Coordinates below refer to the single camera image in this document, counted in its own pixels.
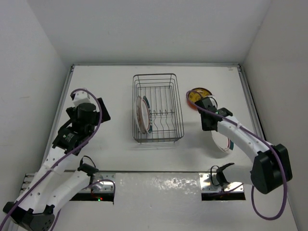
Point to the orange plate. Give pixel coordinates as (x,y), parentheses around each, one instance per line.
(192,105)

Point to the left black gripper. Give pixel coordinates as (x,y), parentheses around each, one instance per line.
(105,117)

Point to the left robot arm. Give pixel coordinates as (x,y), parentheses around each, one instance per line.
(38,207)

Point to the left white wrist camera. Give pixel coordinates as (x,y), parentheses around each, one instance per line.
(80,97)

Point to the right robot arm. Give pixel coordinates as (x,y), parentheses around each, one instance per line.
(270,163)

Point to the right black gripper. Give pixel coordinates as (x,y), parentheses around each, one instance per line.
(204,128)

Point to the white plate dark rim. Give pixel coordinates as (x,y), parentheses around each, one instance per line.
(222,142)

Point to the metal wire dish rack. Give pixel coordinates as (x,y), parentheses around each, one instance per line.
(162,92)

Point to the metal base plate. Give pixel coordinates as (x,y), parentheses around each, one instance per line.
(102,182)
(209,184)

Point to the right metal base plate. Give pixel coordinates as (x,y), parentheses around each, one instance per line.
(209,184)

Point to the yellow brown plate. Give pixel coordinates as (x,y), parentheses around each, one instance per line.
(198,93)

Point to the white patterned plate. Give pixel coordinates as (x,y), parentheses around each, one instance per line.
(138,115)

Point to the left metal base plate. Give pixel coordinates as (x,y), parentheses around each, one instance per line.
(102,182)

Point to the white plate green rim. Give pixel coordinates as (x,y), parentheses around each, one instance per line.
(146,115)

